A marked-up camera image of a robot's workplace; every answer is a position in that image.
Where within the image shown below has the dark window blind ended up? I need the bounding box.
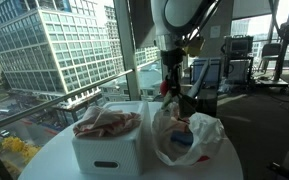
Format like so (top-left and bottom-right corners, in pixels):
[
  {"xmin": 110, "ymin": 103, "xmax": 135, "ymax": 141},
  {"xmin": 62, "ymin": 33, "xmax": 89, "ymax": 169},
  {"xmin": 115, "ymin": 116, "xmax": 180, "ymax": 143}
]
[{"xmin": 128, "ymin": 0, "xmax": 157, "ymax": 49}]

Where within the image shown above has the beige pink cloth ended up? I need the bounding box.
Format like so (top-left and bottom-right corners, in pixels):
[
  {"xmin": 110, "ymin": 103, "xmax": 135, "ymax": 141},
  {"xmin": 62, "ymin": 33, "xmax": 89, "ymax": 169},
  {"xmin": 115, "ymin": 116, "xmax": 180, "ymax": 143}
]
[{"xmin": 73, "ymin": 105, "xmax": 142, "ymax": 138}]

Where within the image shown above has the wooden chair frame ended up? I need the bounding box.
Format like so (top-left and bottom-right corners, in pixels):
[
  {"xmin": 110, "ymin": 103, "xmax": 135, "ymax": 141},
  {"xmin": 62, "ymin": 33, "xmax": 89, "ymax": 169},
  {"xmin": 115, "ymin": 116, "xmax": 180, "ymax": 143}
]
[{"xmin": 186, "ymin": 59, "xmax": 212, "ymax": 99}]

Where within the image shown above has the grey office chair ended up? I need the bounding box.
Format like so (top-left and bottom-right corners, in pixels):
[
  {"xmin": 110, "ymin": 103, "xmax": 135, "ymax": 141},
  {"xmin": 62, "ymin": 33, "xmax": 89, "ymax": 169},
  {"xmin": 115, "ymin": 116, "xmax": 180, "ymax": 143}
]
[{"xmin": 258, "ymin": 42, "xmax": 283, "ymax": 73}]

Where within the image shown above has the white plastic bag red logo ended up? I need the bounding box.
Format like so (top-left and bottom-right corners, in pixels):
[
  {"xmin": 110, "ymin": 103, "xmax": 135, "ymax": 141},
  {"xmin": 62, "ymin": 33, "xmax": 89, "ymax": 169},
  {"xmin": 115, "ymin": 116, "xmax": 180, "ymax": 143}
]
[{"xmin": 151, "ymin": 101, "xmax": 226, "ymax": 167}]

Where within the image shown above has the red strawberry plush toy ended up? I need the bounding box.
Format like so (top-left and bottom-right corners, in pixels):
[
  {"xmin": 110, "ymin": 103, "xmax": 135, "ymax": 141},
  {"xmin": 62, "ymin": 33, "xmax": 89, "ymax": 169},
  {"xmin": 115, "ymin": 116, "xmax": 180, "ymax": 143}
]
[{"xmin": 159, "ymin": 79, "xmax": 175, "ymax": 109}]

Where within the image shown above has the wide grey window mullion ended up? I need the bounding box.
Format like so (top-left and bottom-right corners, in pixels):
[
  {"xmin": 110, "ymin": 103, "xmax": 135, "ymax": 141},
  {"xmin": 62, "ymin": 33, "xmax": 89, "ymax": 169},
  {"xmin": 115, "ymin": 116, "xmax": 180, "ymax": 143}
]
[{"xmin": 113, "ymin": 0, "xmax": 142, "ymax": 101}]

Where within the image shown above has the metal window railing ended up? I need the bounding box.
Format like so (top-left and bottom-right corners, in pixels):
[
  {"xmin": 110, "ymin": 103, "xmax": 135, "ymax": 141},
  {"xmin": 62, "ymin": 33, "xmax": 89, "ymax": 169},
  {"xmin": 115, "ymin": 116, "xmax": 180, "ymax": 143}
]
[{"xmin": 0, "ymin": 59, "xmax": 162, "ymax": 134}]

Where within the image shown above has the white plastic basket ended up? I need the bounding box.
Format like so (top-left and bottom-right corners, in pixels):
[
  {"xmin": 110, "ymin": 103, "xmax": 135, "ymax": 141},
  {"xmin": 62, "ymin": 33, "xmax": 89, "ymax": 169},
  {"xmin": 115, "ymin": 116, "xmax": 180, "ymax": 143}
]
[{"xmin": 71, "ymin": 100, "xmax": 150, "ymax": 177}]

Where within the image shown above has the white paper sign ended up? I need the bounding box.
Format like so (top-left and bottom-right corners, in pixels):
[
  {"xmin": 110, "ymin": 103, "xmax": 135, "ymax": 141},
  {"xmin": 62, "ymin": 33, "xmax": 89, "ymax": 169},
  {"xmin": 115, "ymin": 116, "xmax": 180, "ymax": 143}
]
[{"xmin": 210, "ymin": 25, "xmax": 222, "ymax": 39}]

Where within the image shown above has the blue sponge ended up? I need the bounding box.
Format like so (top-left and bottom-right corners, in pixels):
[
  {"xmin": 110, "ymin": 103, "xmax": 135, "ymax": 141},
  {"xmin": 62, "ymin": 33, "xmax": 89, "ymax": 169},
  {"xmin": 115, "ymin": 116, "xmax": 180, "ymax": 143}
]
[{"xmin": 170, "ymin": 130, "xmax": 194, "ymax": 147}]

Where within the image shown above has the equipment cart with monitor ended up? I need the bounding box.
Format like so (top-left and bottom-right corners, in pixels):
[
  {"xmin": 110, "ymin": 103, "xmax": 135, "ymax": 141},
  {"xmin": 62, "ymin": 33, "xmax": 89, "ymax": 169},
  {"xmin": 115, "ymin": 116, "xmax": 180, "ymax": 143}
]
[{"xmin": 222, "ymin": 34, "xmax": 256, "ymax": 88}]

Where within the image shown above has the yellow camera mount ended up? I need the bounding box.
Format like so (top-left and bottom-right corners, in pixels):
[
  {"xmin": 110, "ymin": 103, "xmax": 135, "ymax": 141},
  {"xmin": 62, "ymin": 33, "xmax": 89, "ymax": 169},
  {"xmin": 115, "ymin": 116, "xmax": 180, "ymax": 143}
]
[{"xmin": 183, "ymin": 35, "xmax": 206, "ymax": 57}]

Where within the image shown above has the black tripod stand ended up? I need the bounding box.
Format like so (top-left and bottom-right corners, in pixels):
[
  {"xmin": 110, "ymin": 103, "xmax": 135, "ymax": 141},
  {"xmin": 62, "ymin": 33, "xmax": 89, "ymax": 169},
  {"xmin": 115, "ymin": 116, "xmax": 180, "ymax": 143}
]
[{"xmin": 255, "ymin": 0, "xmax": 289, "ymax": 90}]

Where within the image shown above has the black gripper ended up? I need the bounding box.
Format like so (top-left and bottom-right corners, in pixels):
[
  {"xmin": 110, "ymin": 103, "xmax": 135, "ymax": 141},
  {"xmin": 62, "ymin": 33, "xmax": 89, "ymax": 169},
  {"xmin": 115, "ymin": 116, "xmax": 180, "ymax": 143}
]
[{"xmin": 160, "ymin": 49, "xmax": 198, "ymax": 118}]

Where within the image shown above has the thick black cable metal connector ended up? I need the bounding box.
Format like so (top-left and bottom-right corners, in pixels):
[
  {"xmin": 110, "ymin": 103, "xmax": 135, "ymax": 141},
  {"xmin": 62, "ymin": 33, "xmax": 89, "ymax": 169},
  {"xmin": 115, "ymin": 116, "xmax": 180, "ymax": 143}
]
[{"xmin": 180, "ymin": 0, "xmax": 223, "ymax": 43}]

